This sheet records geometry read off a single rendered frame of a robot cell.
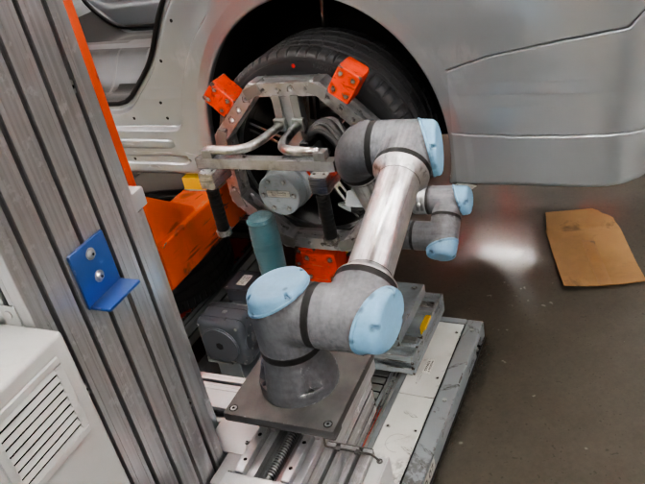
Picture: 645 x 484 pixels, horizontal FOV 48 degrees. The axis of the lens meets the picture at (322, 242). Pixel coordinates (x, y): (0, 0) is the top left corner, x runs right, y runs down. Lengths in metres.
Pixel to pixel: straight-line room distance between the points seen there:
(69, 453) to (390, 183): 0.73
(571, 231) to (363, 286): 2.14
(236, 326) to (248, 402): 0.95
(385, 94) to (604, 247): 1.47
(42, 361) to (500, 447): 1.64
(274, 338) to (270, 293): 0.08
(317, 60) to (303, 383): 1.02
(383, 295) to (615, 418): 1.37
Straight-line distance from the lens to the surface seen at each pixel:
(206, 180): 1.99
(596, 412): 2.44
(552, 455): 2.31
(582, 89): 1.94
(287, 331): 1.23
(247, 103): 2.09
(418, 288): 2.59
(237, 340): 2.33
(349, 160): 1.49
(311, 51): 2.04
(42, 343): 0.95
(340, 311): 1.18
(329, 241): 1.89
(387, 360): 2.44
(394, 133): 1.45
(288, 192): 1.97
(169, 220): 2.32
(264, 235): 2.13
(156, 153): 2.57
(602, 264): 3.06
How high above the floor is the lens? 1.72
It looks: 30 degrees down
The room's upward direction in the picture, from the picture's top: 12 degrees counter-clockwise
